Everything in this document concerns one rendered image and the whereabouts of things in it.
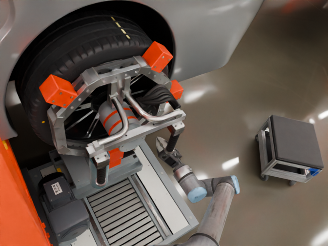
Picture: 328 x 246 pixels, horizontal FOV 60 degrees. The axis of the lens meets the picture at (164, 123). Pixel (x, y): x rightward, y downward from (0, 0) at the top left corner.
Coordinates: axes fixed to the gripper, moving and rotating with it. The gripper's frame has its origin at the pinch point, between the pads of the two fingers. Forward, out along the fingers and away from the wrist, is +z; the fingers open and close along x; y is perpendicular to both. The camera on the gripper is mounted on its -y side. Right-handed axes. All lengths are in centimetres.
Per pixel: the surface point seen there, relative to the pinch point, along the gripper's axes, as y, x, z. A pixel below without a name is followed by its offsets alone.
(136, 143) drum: -27.0, 0.1, -7.5
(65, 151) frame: -39.3, -24.9, 6.7
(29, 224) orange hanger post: -79, -14, -30
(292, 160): 86, 43, -41
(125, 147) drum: -31.6, -3.4, -7.5
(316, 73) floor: 216, 126, 28
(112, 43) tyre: -52, 24, 17
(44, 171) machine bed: 2, -77, 38
